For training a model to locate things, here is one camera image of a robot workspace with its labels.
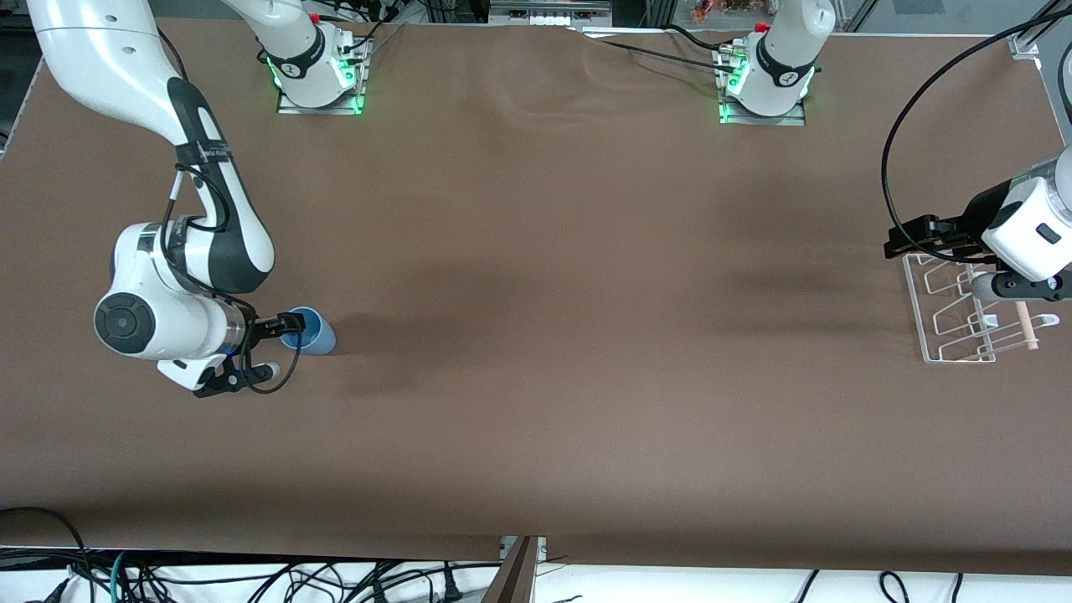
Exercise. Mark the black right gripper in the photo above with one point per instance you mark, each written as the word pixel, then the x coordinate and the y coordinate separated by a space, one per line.
pixel 263 327

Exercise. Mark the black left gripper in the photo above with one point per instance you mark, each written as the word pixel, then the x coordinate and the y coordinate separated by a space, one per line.
pixel 976 213

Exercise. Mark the blue plastic cup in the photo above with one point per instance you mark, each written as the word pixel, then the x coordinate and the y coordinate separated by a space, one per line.
pixel 318 339

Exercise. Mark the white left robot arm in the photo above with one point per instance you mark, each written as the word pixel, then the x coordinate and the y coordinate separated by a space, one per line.
pixel 783 75

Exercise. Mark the colourful snack packets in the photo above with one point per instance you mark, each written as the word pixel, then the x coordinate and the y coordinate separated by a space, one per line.
pixel 729 7

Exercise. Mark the black power plug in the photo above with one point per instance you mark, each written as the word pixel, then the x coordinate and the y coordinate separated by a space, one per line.
pixel 450 590

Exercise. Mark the white power strip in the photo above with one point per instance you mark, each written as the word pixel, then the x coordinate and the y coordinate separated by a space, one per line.
pixel 548 18

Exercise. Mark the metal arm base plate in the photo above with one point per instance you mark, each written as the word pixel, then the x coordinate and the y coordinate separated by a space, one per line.
pixel 779 121
pixel 318 110

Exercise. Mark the aluminium frame profile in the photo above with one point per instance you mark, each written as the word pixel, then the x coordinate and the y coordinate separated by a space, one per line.
pixel 1026 46

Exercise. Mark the small metal bracket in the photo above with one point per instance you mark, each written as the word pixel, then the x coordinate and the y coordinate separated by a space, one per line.
pixel 505 548

